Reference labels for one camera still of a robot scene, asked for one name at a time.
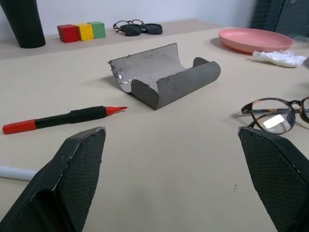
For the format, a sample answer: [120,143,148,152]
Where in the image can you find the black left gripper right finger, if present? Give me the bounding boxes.
[237,126,309,232]

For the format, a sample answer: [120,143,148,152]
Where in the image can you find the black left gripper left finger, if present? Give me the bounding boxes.
[0,126,107,232]

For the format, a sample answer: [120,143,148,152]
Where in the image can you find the tortoiseshell round glasses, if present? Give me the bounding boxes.
[240,96,309,135]

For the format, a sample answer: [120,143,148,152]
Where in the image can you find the white pen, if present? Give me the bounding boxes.
[0,165,37,181]

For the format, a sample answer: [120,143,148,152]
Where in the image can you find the red and black marker pen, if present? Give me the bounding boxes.
[2,105,128,135]

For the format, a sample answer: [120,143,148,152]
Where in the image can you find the white tissue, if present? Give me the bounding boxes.
[250,49,308,68]

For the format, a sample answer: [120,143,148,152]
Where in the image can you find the grey glasses case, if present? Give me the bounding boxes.
[107,43,222,111]

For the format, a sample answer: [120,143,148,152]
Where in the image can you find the pink plate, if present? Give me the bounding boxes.
[218,28,295,54]

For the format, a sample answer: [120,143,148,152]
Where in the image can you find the red wooden block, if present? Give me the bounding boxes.
[57,24,80,44]

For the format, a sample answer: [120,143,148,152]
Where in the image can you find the yellow wooden block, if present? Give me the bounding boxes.
[74,23,94,42]

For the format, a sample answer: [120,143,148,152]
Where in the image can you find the green wooden block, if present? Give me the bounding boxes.
[87,21,106,39]

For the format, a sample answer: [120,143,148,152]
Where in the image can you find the black sunglasses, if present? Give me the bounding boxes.
[120,23,163,37]

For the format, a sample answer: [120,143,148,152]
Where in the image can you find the brown thin-rimmed glasses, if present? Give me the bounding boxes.
[112,19,145,33]

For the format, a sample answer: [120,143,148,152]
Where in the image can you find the black pen holder cup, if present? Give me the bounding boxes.
[0,0,46,49]

